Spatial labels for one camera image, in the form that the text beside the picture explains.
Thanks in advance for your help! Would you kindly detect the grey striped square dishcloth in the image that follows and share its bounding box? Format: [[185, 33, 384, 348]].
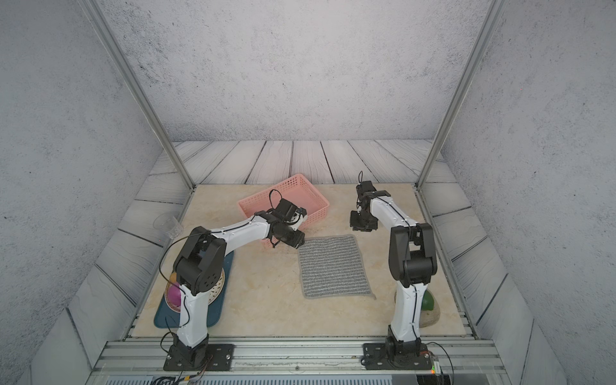
[[298, 235, 374, 299]]

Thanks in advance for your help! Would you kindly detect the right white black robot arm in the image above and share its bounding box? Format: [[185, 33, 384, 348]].
[[350, 174, 438, 363]]

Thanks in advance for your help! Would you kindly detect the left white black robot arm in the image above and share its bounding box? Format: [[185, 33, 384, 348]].
[[165, 198, 308, 371]]

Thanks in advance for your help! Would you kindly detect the pink plastic basket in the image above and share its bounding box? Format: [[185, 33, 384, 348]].
[[237, 173, 330, 230]]

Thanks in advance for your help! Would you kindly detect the patterned plate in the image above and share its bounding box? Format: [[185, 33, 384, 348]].
[[165, 270, 226, 305]]

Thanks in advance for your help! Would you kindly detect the green fruit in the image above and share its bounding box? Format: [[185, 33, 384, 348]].
[[421, 290, 436, 311]]

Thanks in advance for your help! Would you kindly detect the clear plastic cup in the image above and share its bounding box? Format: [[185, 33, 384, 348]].
[[152, 213, 184, 240]]

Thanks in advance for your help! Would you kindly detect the teal tray mat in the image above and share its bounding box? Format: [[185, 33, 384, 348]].
[[153, 252, 234, 330]]

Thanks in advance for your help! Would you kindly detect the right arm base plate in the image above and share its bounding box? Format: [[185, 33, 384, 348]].
[[360, 341, 434, 372]]

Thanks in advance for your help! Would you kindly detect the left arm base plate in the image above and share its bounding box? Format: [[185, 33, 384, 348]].
[[163, 342, 235, 372]]

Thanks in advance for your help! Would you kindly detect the front aluminium rail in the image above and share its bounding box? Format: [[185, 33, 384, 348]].
[[92, 337, 509, 384]]

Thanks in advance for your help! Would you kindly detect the right aluminium frame post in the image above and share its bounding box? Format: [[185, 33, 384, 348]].
[[415, 0, 506, 191]]

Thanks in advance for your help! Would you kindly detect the aluminium frame post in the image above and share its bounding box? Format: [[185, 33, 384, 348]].
[[415, 0, 506, 191], [79, 0, 196, 192]]

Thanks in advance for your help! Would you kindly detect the left aluminium frame post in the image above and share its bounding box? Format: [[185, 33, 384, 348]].
[[79, 0, 196, 192]]

